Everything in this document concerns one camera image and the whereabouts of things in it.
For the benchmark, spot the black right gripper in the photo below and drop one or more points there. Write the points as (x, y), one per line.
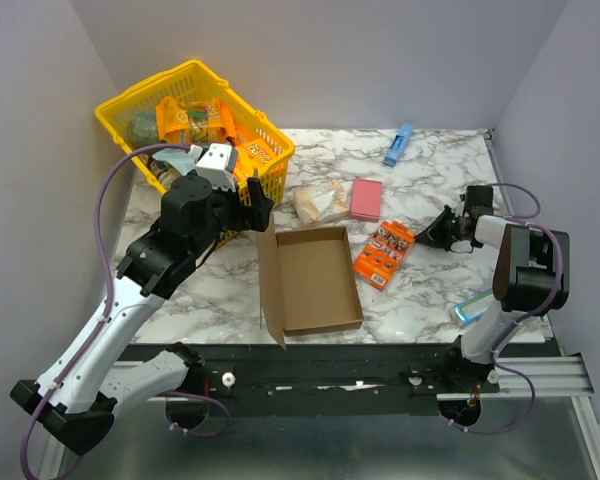
(450, 228)

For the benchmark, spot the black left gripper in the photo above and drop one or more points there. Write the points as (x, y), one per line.
(256, 216)

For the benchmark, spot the orange printed box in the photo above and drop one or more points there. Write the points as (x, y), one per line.
(383, 254)

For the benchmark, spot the brown cardboard box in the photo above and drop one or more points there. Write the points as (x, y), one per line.
(307, 283)

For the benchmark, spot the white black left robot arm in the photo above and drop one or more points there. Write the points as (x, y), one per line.
(76, 400)

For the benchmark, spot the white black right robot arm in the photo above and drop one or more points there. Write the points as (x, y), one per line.
(531, 277)

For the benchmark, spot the orange cracker box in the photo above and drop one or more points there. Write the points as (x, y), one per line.
(254, 157)

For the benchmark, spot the blue white toothpaste box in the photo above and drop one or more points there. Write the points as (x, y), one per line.
(471, 310)

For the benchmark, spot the pink flat box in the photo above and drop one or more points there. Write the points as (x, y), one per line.
(366, 200)

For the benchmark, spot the blue narrow box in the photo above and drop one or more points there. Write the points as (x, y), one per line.
(398, 145)

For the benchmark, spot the light blue bread bag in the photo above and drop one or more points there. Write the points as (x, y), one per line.
(183, 161)

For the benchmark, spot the beige tissue pack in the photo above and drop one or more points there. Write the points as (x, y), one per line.
(321, 203)

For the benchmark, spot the orange snack bag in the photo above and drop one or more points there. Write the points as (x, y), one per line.
(195, 122)

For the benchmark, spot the green round vegetable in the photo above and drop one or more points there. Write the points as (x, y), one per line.
(143, 131)

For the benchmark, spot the yellow plastic shopping basket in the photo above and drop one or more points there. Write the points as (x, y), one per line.
(194, 81)

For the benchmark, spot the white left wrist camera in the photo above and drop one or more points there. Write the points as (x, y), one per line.
(216, 164)

